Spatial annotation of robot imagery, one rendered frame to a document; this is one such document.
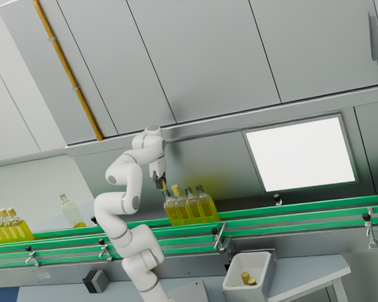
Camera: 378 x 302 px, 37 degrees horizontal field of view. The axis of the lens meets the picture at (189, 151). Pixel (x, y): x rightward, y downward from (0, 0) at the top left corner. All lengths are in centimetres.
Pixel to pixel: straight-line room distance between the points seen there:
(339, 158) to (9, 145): 563
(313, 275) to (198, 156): 73
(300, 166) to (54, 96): 121
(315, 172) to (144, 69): 87
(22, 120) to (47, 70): 445
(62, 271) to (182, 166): 86
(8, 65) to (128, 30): 452
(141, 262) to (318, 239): 76
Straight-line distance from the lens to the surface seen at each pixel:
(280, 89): 238
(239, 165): 257
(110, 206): 216
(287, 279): 249
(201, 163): 262
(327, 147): 244
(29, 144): 734
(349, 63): 229
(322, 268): 249
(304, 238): 250
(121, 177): 217
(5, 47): 684
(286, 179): 256
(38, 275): 317
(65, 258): 300
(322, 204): 249
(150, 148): 231
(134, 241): 224
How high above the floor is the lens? 232
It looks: 24 degrees down
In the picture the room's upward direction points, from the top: 22 degrees counter-clockwise
